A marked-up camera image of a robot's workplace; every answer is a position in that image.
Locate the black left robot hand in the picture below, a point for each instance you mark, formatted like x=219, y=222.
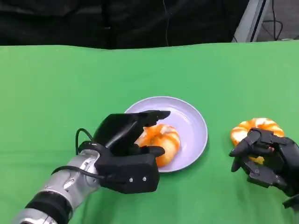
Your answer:
x=116, y=135

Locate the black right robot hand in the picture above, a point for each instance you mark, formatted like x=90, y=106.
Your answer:
x=285, y=161

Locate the orange and white bread roll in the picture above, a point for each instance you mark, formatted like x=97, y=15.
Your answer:
x=168, y=142
x=243, y=130

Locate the lilac plate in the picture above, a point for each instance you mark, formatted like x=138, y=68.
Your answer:
x=189, y=130

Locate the green table cloth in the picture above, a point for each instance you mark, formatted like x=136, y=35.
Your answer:
x=149, y=67

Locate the black backdrop curtain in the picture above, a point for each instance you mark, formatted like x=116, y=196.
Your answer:
x=93, y=23

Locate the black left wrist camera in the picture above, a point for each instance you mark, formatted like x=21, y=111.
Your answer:
x=130, y=170

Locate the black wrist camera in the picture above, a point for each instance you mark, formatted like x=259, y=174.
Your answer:
x=292, y=202
x=130, y=170

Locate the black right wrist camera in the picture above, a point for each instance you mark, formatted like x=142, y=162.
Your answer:
x=292, y=202

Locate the grey metal frame post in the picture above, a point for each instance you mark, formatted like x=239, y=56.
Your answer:
x=248, y=24

